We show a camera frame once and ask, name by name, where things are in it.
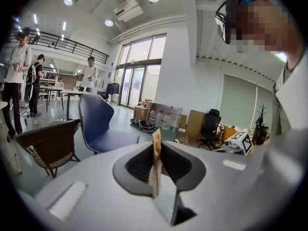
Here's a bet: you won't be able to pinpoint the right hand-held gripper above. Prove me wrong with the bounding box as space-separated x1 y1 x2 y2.
215 131 253 156

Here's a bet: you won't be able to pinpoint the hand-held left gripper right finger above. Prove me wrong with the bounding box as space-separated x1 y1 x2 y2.
160 128 308 231

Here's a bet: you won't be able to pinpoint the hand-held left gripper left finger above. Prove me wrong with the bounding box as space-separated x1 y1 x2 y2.
16 141 170 231

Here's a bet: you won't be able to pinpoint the beige paper packet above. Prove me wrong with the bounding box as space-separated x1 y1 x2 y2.
147 128 164 200

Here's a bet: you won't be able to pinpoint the black coat stand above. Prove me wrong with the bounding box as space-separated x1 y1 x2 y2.
250 104 270 146

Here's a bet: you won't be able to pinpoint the black office chair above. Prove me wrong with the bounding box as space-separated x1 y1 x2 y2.
198 108 222 151

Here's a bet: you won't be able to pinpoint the pale green roller blind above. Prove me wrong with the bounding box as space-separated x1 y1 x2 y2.
220 73 274 131

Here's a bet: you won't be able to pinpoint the flat brown cardboard sheet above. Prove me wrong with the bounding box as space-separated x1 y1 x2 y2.
179 109 208 141

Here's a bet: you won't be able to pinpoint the blue padded chair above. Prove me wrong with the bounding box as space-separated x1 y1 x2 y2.
78 93 140 155

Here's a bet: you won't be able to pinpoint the dark wicker chair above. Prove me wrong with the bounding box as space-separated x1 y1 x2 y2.
15 119 81 179

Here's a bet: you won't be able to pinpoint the person's olive shirt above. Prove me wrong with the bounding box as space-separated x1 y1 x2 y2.
271 51 308 141

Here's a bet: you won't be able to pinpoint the black floor basket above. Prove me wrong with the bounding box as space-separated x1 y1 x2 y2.
129 118 159 132

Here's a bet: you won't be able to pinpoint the brown cardboard box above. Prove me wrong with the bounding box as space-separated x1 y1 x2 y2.
133 100 156 122

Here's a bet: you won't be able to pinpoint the clear plastic water jugs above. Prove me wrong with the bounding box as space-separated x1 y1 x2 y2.
148 106 174 131

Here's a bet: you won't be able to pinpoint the clothes rack dark garments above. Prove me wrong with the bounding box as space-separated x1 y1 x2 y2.
105 80 120 103

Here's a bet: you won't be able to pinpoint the white table black legs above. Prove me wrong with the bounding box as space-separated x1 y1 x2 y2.
45 88 93 120

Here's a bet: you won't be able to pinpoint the glass entrance doors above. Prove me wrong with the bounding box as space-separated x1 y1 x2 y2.
115 33 168 109

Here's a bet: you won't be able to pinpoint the person's head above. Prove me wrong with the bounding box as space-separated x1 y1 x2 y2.
226 0 304 57

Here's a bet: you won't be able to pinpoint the white ceiling air conditioner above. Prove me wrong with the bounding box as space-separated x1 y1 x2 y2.
112 0 144 23

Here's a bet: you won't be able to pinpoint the black head-mounted camera headset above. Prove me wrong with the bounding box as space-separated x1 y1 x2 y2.
215 0 246 45

